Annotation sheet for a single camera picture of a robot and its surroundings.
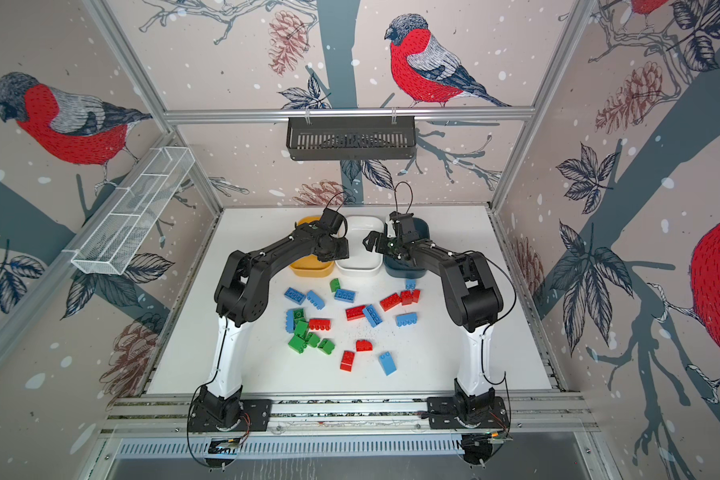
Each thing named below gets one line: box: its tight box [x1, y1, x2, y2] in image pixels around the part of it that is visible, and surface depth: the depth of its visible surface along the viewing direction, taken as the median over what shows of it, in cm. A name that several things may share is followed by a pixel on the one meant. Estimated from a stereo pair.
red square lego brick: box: [400, 289, 421, 306], surface depth 94 cm
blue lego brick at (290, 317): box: [285, 309, 295, 333], surface depth 90 cm
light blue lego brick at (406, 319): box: [396, 312, 418, 327], surface depth 91 cm
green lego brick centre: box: [296, 320, 308, 337], surface depth 89 cm
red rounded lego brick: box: [356, 340, 373, 352], surface depth 86 cm
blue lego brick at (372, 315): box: [362, 304, 383, 328], surface depth 90 cm
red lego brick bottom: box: [340, 350, 355, 372], surface depth 83 cm
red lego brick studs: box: [309, 319, 331, 331], surface depth 90 cm
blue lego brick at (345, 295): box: [334, 289, 357, 303], surface depth 97 cm
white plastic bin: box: [335, 215, 384, 275], surface depth 100 cm
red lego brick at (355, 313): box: [345, 305, 366, 321], surface depth 92 cm
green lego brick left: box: [288, 336, 307, 354], surface depth 86 cm
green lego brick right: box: [317, 338, 335, 355], surface depth 85 cm
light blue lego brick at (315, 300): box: [306, 290, 325, 310], surface depth 95 cm
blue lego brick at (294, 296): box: [284, 287, 307, 305], surface depth 97 cm
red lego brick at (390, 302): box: [379, 292, 402, 312], surface depth 94 cm
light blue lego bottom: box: [380, 352, 397, 376], surface depth 82 cm
